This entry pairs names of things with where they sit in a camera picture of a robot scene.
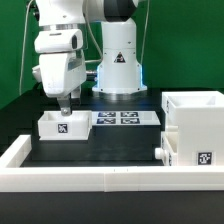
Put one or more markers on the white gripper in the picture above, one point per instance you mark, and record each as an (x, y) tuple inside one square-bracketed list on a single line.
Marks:
[(62, 65)]

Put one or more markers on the white drawer cabinet box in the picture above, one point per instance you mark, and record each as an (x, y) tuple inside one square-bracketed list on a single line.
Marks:
[(198, 119)]

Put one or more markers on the white front drawer tray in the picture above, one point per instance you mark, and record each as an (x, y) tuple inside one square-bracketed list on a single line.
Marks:
[(167, 152)]

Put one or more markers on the white drawer tray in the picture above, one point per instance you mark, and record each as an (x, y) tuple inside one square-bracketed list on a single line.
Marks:
[(167, 152), (54, 126)]

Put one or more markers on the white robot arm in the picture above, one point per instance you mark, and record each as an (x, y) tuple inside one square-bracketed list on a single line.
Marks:
[(119, 74)]

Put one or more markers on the white rear drawer tray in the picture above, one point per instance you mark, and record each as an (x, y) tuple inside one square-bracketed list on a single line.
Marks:
[(54, 126)]

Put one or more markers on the white marker tag plate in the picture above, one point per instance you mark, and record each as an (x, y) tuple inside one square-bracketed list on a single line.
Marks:
[(125, 118)]

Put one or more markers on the white U-shaped border frame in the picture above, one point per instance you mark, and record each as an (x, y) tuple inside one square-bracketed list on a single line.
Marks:
[(15, 178)]

